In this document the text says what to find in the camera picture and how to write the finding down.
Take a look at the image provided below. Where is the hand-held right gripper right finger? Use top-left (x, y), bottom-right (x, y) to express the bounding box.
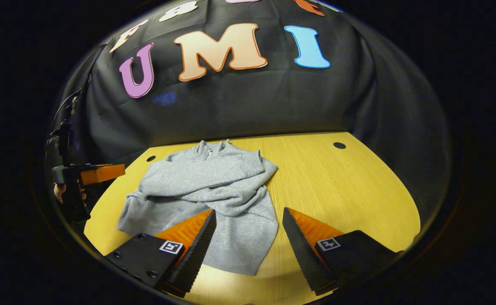
top-left (283, 207), bottom-right (403, 296)

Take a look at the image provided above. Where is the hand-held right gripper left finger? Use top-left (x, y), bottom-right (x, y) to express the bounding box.
top-left (105, 209), bottom-right (217, 298)

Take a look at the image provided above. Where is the grey sweatshirt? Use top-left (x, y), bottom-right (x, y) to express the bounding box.
top-left (117, 139), bottom-right (279, 277)

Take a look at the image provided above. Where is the black backdrop cloth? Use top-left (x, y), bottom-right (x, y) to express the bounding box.
top-left (47, 0), bottom-right (452, 212)

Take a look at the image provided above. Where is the black stand with cable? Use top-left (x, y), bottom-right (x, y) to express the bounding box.
top-left (46, 89), bottom-right (82, 166)

